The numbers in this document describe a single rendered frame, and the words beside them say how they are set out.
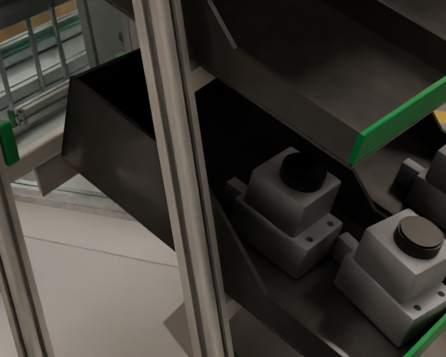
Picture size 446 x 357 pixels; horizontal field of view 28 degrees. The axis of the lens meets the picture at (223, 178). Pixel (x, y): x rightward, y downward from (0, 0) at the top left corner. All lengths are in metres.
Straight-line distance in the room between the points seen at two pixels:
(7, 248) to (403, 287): 0.28
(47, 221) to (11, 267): 0.95
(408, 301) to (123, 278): 0.84
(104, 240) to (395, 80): 1.00
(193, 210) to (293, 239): 0.09
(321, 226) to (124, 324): 0.70
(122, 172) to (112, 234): 0.91
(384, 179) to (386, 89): 0.20
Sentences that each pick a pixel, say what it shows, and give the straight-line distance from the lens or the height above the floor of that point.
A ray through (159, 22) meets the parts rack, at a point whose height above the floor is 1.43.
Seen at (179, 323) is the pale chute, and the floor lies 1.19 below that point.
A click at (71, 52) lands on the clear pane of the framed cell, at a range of 1.49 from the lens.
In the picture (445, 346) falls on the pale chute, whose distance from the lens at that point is 0.82.
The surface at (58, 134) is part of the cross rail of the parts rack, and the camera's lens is 0.69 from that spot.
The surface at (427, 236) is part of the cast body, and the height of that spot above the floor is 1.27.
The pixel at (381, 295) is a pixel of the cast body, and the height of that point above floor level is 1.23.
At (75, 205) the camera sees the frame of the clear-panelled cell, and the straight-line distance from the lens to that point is 1.61.
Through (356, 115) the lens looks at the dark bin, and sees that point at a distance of 0.51.
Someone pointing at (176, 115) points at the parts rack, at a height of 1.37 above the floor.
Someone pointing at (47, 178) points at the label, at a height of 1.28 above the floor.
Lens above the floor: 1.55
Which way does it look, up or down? 25 degrees down
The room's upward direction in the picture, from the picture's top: 8 degrees counter-clockwise
